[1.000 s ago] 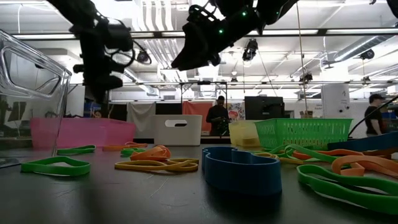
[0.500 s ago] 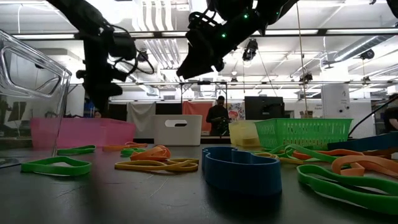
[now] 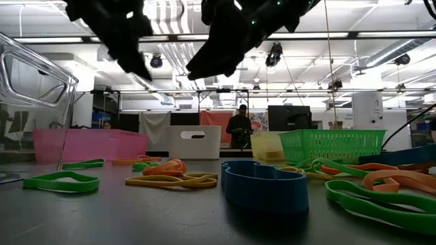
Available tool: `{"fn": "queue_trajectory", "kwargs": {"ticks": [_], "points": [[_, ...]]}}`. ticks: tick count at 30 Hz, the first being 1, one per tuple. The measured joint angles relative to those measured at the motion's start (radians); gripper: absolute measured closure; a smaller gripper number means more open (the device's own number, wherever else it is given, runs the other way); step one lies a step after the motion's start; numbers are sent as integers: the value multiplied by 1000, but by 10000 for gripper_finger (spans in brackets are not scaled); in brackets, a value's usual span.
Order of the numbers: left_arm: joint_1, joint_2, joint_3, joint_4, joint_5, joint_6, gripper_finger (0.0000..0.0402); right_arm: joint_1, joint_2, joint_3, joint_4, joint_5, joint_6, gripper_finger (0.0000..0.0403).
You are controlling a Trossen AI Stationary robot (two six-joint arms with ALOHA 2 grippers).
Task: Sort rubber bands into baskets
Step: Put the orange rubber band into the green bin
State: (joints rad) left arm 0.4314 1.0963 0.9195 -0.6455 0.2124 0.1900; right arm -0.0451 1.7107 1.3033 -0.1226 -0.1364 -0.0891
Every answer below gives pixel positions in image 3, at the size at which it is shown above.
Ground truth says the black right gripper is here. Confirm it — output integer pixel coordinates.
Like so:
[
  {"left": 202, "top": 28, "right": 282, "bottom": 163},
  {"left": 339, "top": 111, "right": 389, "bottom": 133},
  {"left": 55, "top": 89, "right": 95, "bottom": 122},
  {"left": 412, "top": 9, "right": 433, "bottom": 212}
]
[{"left": 185, "top": 0, "right": 266, "bottom": 82}]

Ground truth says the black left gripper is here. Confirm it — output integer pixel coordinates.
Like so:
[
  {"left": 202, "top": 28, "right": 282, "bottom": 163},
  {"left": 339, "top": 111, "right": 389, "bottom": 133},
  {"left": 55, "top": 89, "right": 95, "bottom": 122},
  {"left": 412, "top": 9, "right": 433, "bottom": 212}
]
[{"left": 63, "top": 0, "right": 155, "bottom": 82}]

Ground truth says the orange rubber band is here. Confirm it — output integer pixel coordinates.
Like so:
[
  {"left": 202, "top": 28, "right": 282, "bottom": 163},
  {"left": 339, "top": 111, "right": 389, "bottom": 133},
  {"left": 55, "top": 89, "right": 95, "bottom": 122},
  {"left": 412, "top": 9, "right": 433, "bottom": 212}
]
[
  {"left": 362, "top": 169, "right": 436, "bottom": 196},
  {"left": 320, "top": 163, "right": 400, "bottom": 176},
  {"left": 136, "top": 154, "right": 163, "bottom": 163},
  {"left": 112, "top": 157, "right": 144, "bottom": 167},
  {"left": 142, "top": 158, "right": 188, "bottom": 177}
]

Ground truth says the blue rubber band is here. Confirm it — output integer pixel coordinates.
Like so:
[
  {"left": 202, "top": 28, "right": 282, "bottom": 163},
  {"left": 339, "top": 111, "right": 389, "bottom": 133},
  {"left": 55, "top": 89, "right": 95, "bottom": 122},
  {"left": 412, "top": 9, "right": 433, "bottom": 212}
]
[
  {"left": 358, "top": 143, "right": 436, "bottom": 167},
  {"left": 220, "top": 159, "right": 310, "bottom": 215}
]

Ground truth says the yellow rubber band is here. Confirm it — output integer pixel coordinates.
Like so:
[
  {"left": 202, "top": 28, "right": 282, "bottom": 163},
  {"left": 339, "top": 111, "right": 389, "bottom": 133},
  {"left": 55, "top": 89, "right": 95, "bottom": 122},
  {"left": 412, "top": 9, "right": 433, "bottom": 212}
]
[
  {"left": 278, "top": 165, "right": 334, "bottom": 181},
  {"left": 125, "top": 172, "right": 219, "bottom": 189}
]

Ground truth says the black pipe truss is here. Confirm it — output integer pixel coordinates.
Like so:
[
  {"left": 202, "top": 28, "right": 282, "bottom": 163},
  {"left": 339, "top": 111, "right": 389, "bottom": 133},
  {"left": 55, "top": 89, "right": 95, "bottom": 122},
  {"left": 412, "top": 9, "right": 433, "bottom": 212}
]
[{"left": 73, "top": 87, "right": 436, "bottom": 132}]

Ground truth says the orange hanging cloth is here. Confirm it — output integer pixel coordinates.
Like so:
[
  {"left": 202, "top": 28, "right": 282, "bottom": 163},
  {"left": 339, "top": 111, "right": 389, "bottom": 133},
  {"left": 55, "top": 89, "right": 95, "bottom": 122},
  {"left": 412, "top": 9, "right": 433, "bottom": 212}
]
[{"left": 199, "top": 110, "right": 236, "bottom": 146}]

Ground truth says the blue storage crate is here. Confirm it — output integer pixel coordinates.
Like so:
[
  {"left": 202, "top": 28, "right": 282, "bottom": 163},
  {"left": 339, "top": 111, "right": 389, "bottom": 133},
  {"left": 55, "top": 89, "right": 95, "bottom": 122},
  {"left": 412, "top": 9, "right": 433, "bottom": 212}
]
[{"left": 91, "top": 112, "right": 112, "bottom": 129}]

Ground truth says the floral poster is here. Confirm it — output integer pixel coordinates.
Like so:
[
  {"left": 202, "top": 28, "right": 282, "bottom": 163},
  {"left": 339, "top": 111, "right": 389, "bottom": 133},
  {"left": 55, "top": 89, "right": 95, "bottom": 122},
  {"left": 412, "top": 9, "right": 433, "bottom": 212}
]
[{"left": 250, "top": 110, "right": 269, "bottom": 133}]

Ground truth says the grey hanging cloth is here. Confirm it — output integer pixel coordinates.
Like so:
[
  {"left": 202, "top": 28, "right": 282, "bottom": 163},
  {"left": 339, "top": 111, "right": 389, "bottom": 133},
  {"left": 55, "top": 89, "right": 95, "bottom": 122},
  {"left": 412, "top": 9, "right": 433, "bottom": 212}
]
[{"left": 138, "top": 111, "right": 172, "bottom": 152}]

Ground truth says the black monitor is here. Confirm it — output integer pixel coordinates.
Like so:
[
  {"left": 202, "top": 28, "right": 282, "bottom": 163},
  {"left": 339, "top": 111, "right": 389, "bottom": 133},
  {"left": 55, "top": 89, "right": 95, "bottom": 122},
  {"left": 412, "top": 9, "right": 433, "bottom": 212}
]
[{"left": 267, "top": 105, "right": 313, "bottom": 133}]

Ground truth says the white plastic bin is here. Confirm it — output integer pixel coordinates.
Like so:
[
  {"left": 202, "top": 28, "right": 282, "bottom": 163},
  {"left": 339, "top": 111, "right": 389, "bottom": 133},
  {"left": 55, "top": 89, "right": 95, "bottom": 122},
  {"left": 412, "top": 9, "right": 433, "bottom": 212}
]
[{"left": 166, "top": 125, "right": 223, "bottom": 161}]

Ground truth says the yellow plastic bin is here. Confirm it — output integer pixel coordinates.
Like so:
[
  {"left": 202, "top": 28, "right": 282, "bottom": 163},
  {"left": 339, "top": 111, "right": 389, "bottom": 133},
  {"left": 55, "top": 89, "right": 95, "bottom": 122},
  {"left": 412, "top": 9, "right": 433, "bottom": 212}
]
[{"left": 250, "top": 131, "right": 289, "bottom": 162}]

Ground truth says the pink plastic bin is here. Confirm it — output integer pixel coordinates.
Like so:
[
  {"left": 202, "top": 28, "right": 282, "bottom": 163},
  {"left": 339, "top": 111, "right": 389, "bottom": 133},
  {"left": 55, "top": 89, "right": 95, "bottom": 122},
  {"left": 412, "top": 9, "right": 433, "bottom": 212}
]
[{"left": 33, "top": 128, "right": 150, "bottom": 163}]

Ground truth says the thin vertical rod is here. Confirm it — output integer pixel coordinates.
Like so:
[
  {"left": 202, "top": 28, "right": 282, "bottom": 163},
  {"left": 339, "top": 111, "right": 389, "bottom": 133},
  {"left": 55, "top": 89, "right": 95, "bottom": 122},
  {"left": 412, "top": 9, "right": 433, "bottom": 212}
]
[{"left": 322, "top": 0, "right": 339, "bottom": 131}]

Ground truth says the clear plastic bin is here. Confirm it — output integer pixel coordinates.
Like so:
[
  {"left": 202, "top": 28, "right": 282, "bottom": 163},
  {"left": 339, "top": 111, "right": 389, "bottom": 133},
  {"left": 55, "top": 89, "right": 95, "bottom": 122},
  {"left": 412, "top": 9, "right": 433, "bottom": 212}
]
[{"left": 0, "top": 31, "right": 80, "bottom": 184}]

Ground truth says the black overhead light bar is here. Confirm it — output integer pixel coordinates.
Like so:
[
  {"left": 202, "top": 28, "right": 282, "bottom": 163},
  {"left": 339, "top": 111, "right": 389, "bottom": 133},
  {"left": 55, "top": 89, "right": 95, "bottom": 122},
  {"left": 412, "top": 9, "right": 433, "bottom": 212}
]
[{"left": 10, "top": 31, "right": 436, "bottom": 44}]

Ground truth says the green plastic basket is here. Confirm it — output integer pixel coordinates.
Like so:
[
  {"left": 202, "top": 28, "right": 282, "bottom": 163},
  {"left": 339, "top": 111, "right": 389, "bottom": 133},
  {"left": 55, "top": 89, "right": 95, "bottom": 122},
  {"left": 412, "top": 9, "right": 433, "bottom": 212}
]
[{"left": 278, "top": 129, "right": 388, "bottom": 164}]

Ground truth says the round silver duct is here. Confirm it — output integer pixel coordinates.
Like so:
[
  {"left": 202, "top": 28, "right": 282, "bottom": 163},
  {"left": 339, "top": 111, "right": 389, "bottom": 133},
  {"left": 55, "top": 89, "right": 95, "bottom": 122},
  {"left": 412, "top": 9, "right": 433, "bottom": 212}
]
[{"left": 365, "top": 37, "right": 431, "bottom": 68}]

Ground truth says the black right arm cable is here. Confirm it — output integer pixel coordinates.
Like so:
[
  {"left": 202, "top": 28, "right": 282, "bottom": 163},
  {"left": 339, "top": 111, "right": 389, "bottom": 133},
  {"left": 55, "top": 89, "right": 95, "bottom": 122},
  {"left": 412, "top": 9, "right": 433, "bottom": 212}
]
[{"left": 380, "top": 103, "right": 436, "bottom": 151}]

